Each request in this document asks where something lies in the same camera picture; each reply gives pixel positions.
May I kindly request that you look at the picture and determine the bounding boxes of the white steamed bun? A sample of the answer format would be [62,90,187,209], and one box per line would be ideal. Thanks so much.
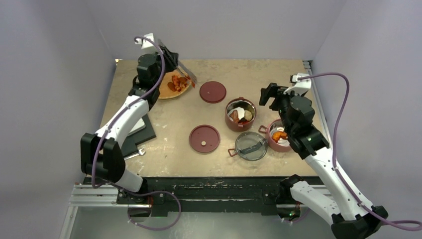
[243,110,253,121]

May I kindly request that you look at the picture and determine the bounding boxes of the glass lid with red clasp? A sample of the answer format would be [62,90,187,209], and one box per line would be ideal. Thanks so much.
[227,131,268,161]

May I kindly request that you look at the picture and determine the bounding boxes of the steel wrench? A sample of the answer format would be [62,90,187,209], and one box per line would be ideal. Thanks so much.
[124,148,146,161]

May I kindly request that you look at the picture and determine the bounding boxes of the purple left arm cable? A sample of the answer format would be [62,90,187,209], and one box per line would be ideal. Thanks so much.
[91,36,182,232]

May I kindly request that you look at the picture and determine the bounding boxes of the black network switch box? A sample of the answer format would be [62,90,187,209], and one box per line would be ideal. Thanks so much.
[121,115,156,157]

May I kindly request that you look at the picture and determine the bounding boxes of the white small device box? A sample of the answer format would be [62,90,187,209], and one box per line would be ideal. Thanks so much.
[128,119,145,135]

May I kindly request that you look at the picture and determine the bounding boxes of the woven bamboo basket tray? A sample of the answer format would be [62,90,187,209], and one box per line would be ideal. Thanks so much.
[159,70,192,99]

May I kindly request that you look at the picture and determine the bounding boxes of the braised pork belly piece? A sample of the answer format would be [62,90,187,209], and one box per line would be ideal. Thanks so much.
[171,75,190,92]

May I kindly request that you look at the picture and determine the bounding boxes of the dark red round lid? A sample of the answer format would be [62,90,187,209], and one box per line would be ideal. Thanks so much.
[199,81,226,104]

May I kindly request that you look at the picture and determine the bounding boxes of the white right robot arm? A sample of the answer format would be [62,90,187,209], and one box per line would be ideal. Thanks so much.
[259,83,388,239]

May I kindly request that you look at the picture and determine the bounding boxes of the steel food tongs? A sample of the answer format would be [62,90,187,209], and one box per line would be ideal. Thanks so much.
[158,39,197,83]

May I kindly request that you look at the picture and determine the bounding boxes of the orange fried cutlet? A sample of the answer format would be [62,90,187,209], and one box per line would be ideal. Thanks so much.
[167,82,176,92]

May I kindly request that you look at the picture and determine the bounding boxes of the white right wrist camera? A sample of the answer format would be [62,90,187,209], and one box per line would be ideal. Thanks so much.
[284,73,312,96]

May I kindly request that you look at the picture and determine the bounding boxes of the orange fried chicken wing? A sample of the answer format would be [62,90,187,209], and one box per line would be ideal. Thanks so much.
[271,131,287,143]

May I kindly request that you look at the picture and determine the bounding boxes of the white round rice cracker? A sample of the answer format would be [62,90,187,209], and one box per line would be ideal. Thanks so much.
[227,107,245,120]

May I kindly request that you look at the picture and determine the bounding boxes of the dark red steel lunch pot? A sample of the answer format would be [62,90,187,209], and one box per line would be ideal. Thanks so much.
[224,97,257,132]

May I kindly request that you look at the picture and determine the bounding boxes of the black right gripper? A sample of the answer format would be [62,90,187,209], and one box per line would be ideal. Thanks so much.
[260,82,306,134]

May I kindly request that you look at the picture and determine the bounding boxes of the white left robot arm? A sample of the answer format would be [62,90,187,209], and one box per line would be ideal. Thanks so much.
[80,44,179,204]

